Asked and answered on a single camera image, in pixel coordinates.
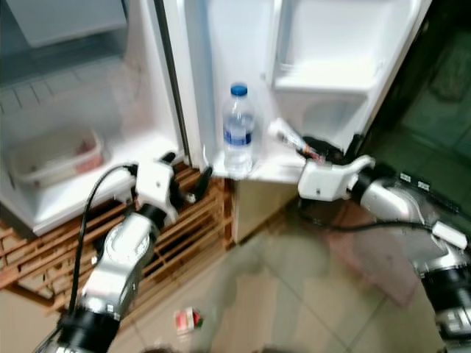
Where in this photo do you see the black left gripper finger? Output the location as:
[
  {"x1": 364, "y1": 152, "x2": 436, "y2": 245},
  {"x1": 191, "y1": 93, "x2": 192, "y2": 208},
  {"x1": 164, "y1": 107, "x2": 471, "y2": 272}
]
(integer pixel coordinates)
[{"x1": 194, "y1": 167, "x2": 213, "y2": 204}]

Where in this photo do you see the white red snack packet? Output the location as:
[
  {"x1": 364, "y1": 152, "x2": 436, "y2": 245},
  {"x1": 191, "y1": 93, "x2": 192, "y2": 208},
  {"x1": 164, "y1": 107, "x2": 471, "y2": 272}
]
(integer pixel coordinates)
[{"x1": 266, "y1": 117, "x2": 326, "y2": 160}]

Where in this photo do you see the white fridge cabinet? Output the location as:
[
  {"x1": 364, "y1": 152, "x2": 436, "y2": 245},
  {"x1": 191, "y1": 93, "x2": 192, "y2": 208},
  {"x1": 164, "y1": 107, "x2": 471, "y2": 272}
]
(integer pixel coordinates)
[{"x1": 0, "y1": 0, "x2": 189, "y2": 238}]

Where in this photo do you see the white fridge door shelf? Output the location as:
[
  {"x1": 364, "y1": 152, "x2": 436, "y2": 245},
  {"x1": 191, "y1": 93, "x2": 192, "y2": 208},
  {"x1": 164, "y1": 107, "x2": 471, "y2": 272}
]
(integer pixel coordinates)
[{"x1": 264, "y1": 0, "x2": 414, "y2": 94}]

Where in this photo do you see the dark grey fridge door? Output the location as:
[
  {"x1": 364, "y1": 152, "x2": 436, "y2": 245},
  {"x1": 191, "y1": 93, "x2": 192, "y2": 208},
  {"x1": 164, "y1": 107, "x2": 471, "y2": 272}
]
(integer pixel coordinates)
[{"x1": 163, "y1": 0, "x2": 436, "y2": 185}]

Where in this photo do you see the grey fridge drawer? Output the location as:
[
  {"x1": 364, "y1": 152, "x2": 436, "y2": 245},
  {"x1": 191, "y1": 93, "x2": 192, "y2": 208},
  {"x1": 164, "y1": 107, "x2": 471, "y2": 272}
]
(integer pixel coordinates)
[{"x1": 14, "y1": 0, "x2": 130, "y2": 47}]

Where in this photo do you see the blue capped water bottle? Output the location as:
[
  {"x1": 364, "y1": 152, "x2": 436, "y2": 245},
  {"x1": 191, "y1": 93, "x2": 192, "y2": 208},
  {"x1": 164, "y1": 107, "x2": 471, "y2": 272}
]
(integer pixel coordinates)
[{"x1": 222, "y1": 82, "x2": 259, "y2": 180}]

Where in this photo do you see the clear plastic food container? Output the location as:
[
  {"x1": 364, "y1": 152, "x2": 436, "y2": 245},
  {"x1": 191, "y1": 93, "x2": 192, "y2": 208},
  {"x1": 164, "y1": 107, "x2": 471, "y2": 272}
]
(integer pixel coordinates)
[{"x1": 7, "y1": 128, "x2": 106, "y2": 189}]

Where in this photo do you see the pink floor mat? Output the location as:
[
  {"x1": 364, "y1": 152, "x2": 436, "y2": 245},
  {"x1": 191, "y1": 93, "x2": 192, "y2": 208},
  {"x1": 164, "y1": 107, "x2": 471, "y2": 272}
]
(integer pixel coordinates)
[{"x1": 327, "y1": 213, "x2": 425, "y2": 311}]

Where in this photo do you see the small red white packet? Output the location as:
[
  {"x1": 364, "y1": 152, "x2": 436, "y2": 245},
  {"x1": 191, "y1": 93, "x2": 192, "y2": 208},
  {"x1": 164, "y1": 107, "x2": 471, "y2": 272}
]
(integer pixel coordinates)
[{"x1": 174, "y1": 307, "x2": 204, "y2": 336}]

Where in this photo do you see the wooden wine rack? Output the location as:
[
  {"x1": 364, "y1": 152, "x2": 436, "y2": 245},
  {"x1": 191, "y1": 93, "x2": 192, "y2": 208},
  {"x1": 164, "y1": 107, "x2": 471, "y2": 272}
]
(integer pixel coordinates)
[{"x1": 0, "y1": 172, "x2": 230, "y2": 318}]

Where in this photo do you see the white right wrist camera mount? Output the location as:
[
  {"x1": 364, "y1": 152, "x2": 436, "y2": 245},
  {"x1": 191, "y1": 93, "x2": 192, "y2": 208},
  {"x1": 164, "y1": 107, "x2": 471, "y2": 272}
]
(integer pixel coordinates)
[{"x1": 297, "y1": 155, "x2": 377, "y2": 202}]

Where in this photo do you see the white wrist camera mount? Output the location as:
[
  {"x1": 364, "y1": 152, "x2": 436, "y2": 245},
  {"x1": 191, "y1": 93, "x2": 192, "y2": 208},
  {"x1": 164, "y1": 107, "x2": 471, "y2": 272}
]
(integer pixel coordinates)
[
  {"x1": 297, "y1": 155, "x2": 377, "y2": 202},
  {"x1": 135, "y1": 160, "x2": 179, "y2": 226}
]

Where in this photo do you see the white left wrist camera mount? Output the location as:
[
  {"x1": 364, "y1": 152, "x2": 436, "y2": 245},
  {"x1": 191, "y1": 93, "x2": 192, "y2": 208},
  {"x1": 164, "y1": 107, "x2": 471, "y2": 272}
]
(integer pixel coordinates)
[{"x1": 135, "y1": 160, "x2": 179, "y2": 226}]

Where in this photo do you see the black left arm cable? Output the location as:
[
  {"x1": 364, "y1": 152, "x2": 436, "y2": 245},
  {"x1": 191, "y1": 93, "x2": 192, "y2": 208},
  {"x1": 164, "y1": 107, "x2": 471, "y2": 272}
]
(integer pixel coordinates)
[{"x1": 68, "y1": 164, "x2": 141, "y2": 318}]

